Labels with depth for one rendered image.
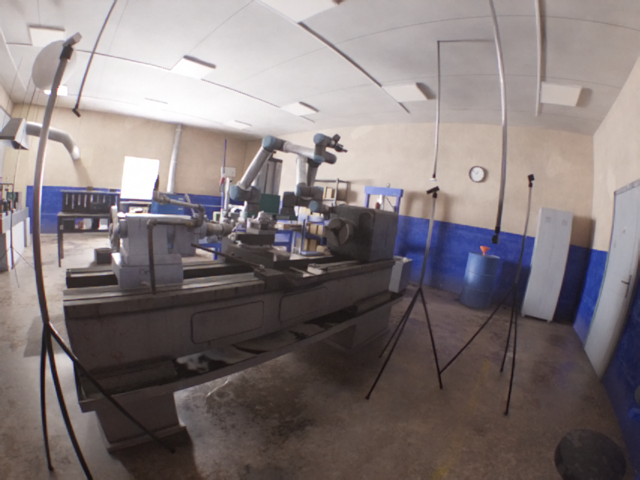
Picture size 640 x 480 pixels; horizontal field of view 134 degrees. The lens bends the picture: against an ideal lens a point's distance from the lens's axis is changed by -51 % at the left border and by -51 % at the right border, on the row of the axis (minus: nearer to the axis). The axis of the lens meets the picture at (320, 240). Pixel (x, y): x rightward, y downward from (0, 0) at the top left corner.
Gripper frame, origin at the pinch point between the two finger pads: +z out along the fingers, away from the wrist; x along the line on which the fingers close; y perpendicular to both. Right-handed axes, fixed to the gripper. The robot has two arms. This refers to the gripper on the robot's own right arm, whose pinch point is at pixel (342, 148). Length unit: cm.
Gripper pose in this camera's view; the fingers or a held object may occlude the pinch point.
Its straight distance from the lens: 233.9
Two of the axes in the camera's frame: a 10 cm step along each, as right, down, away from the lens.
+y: -5.9, 6.3, 5.1
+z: 6.5, -0.1, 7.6
